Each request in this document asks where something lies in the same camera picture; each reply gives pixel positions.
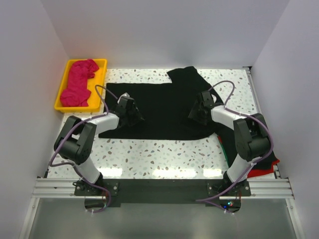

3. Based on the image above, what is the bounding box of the pink crumpled t shirt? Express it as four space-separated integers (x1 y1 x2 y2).
60 59 99 107

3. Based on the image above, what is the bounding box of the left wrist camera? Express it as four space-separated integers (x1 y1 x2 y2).
117 93 131 104

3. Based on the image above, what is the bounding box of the folded green t shirt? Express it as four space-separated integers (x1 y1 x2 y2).
218 138 229 166

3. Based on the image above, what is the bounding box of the purple cable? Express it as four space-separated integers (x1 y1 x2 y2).
195 81 276 207
49 84 125 213

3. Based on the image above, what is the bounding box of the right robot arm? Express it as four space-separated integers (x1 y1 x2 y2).
188 91 274 201

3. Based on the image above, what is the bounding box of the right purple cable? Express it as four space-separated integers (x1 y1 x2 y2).
195 81 276 207

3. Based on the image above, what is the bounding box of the folded red t shirt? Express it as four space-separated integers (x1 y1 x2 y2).
218 134 280 179

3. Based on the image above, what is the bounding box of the yellow plastic bin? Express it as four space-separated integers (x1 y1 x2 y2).
54 59 107 113

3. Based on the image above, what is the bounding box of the black t shirt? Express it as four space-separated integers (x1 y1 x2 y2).
216 126 280 172
99 66 223 140

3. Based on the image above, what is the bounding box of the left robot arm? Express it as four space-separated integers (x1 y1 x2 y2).
49 94 144 196

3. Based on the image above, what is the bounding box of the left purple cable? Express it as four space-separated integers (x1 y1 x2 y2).
49 84 125 213

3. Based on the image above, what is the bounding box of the folded black t shirt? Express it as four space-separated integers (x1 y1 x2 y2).
216 126 280 172

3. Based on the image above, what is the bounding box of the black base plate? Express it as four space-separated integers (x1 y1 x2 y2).
74 178 252 208

